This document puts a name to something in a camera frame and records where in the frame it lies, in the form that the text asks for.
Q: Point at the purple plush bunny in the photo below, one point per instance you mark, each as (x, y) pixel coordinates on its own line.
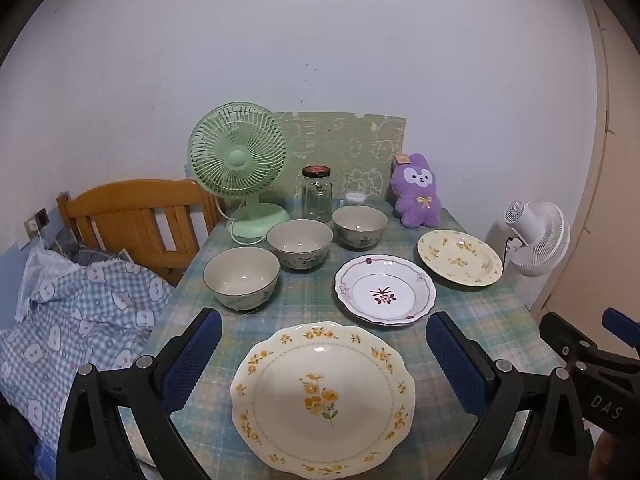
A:
(417, 195)

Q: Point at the plaid tablecloth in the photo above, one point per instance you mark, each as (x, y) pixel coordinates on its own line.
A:
(300, 305)

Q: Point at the white plate with red pattern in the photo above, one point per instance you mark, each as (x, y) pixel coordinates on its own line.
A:
(385, 292)

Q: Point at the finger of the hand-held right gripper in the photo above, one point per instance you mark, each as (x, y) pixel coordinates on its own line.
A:
(620, 325)
(565, 335)

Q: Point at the green desk fan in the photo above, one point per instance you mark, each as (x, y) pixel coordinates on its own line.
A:
(235, 157)

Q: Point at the blue checkered blanket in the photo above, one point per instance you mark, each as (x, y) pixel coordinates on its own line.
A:
(75, 310)

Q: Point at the beige wooden door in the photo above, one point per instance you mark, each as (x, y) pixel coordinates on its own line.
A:
(615, 160)

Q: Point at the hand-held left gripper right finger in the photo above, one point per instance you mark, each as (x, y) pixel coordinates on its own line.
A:
(455, 360)

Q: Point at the wooden headboard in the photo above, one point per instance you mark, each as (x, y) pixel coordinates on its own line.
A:
(130, 200)

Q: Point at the white clip fan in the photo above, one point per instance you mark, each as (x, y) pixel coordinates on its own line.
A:
(542, 240)

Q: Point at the small yellow floral plate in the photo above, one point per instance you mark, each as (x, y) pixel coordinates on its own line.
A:
(460, 257)

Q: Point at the green patterned board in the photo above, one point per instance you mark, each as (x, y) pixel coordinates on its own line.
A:
(345, 145)

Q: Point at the grey cloth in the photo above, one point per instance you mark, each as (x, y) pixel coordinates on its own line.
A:
(90, 255)

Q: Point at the beige ceramic bowl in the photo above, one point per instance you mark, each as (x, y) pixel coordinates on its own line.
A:
(240, 272)
(360, 222)
(300, 240)

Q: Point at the large yellow floral plate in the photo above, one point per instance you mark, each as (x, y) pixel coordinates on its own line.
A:
(320, 400)

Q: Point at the glass jar with lid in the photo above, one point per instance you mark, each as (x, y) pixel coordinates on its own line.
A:
(317, 200)

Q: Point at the wall socket panel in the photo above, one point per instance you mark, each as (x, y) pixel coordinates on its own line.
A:
(36, 222)

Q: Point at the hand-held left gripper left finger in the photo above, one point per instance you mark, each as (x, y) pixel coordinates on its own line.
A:
(192, 355)

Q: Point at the small white container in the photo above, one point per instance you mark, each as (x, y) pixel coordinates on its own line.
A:
(356, 199)

